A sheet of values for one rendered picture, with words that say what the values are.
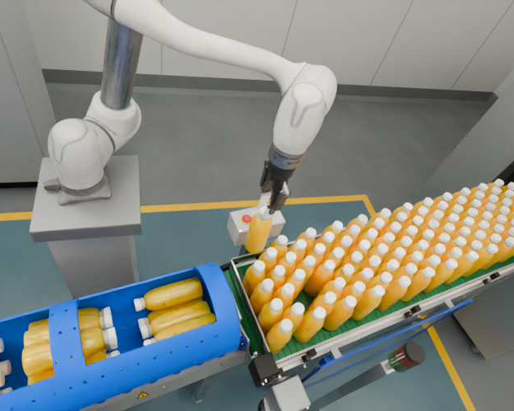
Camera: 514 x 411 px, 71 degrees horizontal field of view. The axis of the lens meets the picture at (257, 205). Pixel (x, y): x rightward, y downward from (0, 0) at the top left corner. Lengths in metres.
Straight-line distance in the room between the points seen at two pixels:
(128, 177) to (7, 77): 1.05
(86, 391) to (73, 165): 0.69
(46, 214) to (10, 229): 1.38
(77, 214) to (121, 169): 0.26
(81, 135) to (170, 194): 1.61
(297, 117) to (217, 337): 0.64
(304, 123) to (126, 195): 0.85
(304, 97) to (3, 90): 1.88
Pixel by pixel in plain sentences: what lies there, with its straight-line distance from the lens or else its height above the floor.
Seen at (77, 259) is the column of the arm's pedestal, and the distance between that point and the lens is 1.69.
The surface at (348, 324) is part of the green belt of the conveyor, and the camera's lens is 1.53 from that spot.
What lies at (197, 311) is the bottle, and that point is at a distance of 1.18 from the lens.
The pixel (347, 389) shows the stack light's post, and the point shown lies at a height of 0.81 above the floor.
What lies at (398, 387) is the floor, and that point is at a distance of 2.62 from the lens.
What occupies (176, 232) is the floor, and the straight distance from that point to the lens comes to 2.63.
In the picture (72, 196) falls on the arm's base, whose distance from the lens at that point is 1.46.
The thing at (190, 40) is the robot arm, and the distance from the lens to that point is 0.90.
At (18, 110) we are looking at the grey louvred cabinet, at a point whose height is 0.71.
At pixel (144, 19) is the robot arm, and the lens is 0.91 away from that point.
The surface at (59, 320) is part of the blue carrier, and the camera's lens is 1.07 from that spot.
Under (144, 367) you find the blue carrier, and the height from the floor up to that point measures 1.17.
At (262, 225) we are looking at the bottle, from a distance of 1.14.
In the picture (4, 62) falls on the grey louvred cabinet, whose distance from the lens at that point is 2.31.
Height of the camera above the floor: 2.20
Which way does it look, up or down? 50 degrees down
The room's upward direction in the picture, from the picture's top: 18 degrees clockwise
